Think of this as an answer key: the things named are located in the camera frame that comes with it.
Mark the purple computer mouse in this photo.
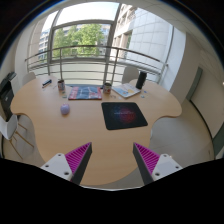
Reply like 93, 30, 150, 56
60, 104, 70, 115

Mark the white chair front left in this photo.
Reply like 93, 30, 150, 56
0, 114, 35, 160

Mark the black printer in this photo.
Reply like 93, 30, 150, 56
0, 72, 16, 120

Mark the dark blue stapler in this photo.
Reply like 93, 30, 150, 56
42, 79, 52, 88

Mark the black cylindrical speaker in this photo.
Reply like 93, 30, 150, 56
136, 71, 147, 89

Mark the white chair back left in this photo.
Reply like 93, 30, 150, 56
22, 72, 36, 85

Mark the black galaxy mouse pad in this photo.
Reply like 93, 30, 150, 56
101, 102, 148, 130

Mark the white and red mug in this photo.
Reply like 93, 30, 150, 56
103, 83, 112, 94

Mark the white chair back right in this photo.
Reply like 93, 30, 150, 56
122, 66, 139, 83

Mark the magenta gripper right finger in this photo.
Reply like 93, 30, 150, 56
133, 143, 182, 185

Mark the red and blue book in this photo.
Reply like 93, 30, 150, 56
68, 86, 102, 100

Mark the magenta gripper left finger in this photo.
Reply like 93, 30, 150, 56
42, 142, 92, 185

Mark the open light blue booklet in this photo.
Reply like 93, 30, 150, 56
112, 83, 140, 98

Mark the metal balcony railing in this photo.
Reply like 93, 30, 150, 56
25, 45, 166, 85

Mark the white chair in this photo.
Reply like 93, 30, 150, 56
0, 114, 35, 160
22, 72, 36, 85
122, 66, 139, 83

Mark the patterned mug left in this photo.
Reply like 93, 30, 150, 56
57, 79, 65, 91

